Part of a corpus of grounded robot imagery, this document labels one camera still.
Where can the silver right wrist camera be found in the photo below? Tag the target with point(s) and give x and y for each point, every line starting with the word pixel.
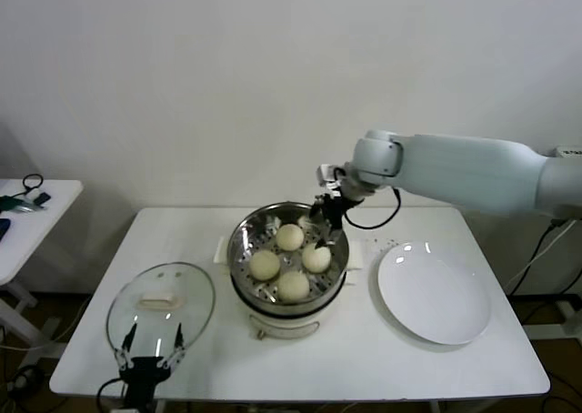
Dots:
pixel 325 175

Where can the cream electric cooker pot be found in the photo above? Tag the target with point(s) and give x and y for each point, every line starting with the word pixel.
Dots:
pixel 291 317

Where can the small black device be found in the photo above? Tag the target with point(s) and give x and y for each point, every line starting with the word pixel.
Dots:
pixel 43 198

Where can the blue object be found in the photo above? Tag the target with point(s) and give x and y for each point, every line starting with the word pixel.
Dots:
pixel 3 229

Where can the white round plate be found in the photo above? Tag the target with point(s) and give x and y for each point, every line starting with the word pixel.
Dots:
pixel 432 290

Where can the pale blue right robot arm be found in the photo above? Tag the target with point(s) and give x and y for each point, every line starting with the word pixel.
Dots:
pixel 454 167

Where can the beige cabinet with label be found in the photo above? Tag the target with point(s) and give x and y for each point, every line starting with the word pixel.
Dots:
pixel 570 151

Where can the perforated steel steamer basket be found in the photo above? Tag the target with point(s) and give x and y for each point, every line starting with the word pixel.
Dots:
pixel 241 240

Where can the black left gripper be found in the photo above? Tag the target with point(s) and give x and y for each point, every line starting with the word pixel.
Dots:
pixel 143 374

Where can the white side table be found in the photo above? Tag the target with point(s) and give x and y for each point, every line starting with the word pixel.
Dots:
pixel 50 222

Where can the white steamed baozi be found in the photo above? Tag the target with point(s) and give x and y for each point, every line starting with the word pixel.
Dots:
pixel 317 257
pixel 293 286
pixel 264 265
pixel 289 237

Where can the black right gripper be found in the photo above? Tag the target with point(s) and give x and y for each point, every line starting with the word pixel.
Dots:
pixel 335 210

